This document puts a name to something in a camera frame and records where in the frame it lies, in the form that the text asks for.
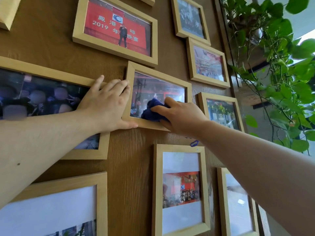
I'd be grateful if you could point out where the person's right hand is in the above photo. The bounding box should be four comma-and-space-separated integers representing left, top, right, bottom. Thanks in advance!
150, 97, 210, 138

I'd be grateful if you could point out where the person's left hand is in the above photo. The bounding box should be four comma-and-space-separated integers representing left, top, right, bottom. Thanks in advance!
76, 75, 138, 134

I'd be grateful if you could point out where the dark blue cleaning cloth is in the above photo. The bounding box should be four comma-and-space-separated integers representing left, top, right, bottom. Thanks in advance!
140, 98, 171, 122

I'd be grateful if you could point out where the small wooden photo frame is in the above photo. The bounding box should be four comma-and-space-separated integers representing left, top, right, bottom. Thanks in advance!
122, 60, 193, 132

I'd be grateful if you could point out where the person's right forearm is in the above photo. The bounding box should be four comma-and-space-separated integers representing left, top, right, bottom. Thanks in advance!
196, 120, 315, 236

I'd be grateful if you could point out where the person's left forearm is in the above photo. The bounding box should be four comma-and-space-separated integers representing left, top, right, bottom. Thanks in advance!
0, 109, 100, 210

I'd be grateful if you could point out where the shiny metal plant pot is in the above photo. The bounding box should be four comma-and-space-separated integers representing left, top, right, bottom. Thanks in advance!
250, 28, 264, 45

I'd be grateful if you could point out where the green trailing pothos plant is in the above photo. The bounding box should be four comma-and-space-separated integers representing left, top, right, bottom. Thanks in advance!
220, 0, 315, 155

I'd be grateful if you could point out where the wooden frame with flower photo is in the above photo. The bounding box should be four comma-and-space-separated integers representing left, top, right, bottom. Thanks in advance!
198, 92, 245, 133

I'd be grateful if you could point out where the wooden frame with red stage photo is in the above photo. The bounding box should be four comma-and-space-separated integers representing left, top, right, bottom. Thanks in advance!
72, 0, 158, 68

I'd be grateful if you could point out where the wide wooden frame group photo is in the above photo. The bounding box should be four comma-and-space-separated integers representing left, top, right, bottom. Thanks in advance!
0, 56, 111, 160

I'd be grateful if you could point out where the tall wooden frame red photo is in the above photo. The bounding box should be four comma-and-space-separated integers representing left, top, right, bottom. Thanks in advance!
152, 144, 211, 236

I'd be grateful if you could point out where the wooden frame with hall photo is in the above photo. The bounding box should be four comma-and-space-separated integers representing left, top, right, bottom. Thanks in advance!
186, 37, 231, 89

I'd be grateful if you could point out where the wooden wall shelf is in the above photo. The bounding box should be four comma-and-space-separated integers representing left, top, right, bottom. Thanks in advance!
228, 45, 270, 73
235, 83, 270, 107

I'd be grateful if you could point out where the wooden frame with crowd photo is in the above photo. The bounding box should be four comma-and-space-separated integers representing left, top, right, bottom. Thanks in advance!
170, 0, 212, 46

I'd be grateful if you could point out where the large wooden frame white mat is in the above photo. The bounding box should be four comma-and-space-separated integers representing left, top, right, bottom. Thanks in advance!
0, 172, 108, 236

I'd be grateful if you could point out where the tall wooden frame pale photo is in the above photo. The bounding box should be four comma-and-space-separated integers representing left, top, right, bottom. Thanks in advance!
217, 167, 260, 236

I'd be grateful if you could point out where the plain wooden frame corner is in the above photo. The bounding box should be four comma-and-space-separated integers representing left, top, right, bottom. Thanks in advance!
0, 0, 23, 31

